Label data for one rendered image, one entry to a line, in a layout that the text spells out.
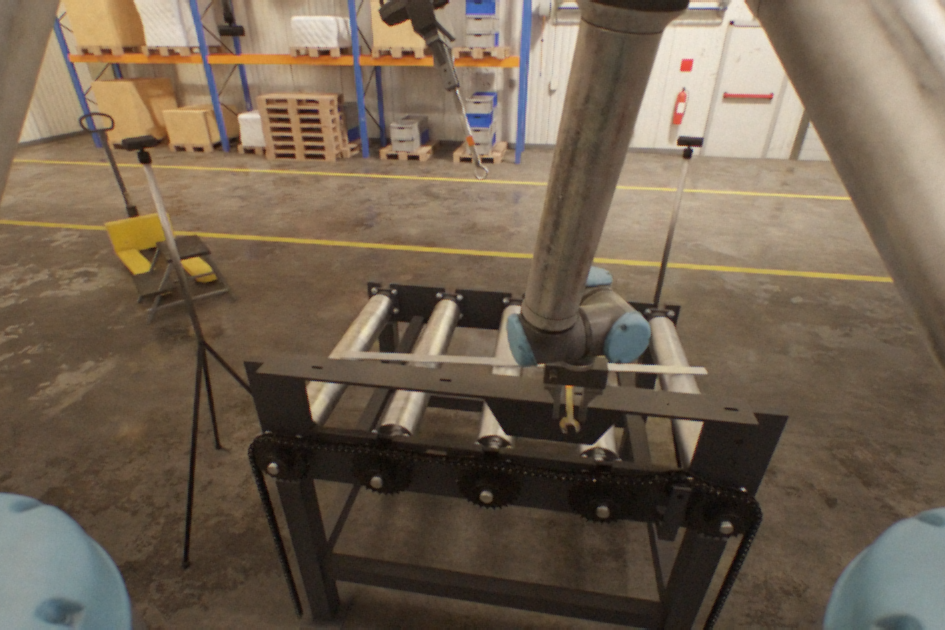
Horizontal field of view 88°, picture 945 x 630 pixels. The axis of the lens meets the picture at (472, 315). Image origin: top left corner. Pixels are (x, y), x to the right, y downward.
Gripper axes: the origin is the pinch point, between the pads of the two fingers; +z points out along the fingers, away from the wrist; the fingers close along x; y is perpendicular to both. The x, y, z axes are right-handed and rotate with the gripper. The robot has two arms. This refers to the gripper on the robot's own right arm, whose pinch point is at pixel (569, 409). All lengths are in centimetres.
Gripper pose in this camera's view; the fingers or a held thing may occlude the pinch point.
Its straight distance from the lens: 114.2
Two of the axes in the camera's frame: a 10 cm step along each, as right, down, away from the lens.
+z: -0.1, 8.7, 4.9
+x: 9.9, 0.8, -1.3
